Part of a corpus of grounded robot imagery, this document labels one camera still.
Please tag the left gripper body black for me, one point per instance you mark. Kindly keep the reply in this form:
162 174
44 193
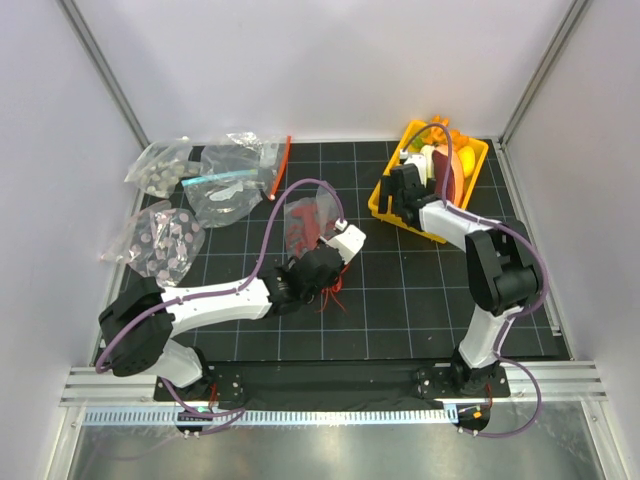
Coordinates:
309 295

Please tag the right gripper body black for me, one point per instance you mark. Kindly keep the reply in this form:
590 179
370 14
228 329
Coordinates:
386 191

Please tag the red toy lobster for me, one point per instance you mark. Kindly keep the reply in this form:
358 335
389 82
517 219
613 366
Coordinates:
331 292

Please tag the clear bag orange zipper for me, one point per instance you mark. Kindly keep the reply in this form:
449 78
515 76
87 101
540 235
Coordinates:
282 158
311 218

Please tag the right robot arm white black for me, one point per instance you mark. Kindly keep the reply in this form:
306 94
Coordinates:
506 278

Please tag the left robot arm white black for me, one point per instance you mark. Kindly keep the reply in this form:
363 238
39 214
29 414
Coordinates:
141 326

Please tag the clear bag blue zipper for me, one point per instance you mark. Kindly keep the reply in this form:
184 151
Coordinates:
237 172

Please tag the bag of pink discs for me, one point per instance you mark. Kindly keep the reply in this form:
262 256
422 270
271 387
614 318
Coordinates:
160 241

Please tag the bag of white pieces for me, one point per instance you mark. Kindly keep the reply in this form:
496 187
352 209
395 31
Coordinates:
162 166

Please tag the yellow plastic tray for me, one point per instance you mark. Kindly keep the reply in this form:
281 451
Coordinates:
480 148

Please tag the toy meat slab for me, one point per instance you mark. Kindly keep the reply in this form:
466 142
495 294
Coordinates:
456 179

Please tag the yellow toy lemon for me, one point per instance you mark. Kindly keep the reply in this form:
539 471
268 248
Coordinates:
467 160

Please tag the black grid mat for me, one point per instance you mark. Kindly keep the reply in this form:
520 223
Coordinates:
403 297

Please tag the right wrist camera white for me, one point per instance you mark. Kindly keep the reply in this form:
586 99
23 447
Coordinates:
422 160

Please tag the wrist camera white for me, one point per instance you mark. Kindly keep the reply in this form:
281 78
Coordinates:
348 240
422 160

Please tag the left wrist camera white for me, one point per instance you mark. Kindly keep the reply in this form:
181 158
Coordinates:
348 240

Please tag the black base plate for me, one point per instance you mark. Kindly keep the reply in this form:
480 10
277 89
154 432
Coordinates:
345 386

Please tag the slotted cable duct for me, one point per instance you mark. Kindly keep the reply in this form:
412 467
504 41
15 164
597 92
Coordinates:
176 416

